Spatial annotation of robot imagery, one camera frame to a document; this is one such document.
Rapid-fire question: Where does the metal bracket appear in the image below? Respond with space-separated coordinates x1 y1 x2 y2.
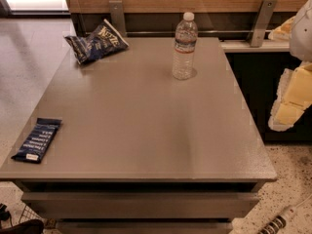
109 0 127 37
250 0 278 48

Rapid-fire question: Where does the wire basket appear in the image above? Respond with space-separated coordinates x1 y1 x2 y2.
19 205 42 223

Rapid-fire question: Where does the right metal bracket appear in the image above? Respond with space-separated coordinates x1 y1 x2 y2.
250 0 278 48

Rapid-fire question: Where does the dark bag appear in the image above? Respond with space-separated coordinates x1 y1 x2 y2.
0 219 44 234

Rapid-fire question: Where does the left metal bracket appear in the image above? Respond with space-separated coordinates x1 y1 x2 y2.
109 0 127 37

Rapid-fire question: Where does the white power strip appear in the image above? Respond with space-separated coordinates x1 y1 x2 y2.
257 194 312 234

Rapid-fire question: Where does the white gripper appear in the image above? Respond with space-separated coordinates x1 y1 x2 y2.
268 0 312 132

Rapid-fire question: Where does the blue kettle chips bag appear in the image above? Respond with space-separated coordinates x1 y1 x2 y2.
64 19 129 64

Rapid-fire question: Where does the blue rxbar blueberry bar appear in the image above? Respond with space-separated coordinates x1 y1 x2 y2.
12 118 61 164

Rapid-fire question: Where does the clear plastic water bottle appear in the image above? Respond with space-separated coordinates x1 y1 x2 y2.
173 12 198 80

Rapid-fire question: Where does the grey drawer cabinet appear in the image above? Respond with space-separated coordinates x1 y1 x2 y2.
0 38 276 234

